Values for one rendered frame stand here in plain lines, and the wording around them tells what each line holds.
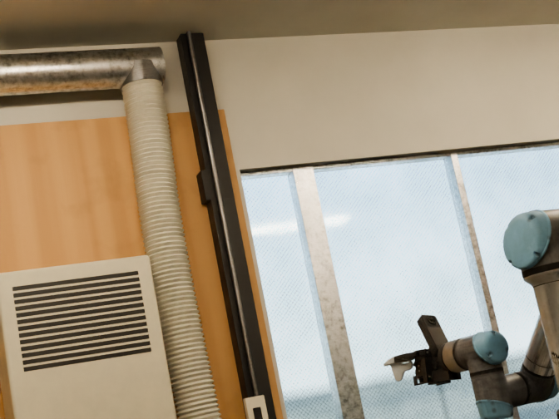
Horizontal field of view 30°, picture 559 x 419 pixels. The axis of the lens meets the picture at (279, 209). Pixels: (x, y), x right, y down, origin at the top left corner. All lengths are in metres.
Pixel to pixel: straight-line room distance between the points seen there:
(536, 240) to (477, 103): 2.56
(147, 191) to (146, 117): 0.28
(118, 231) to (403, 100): 1.37
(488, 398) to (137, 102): 2.02
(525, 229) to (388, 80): 2.40
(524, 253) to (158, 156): 1.96
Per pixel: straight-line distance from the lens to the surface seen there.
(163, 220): 3.77
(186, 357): 3.69
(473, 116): 4.63
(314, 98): 4.32
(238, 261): 3.92
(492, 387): 2.36
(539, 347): 2.40
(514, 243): 2.19
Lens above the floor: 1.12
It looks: 12 degrees up
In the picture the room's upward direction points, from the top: 11 degrees counter-clockwise
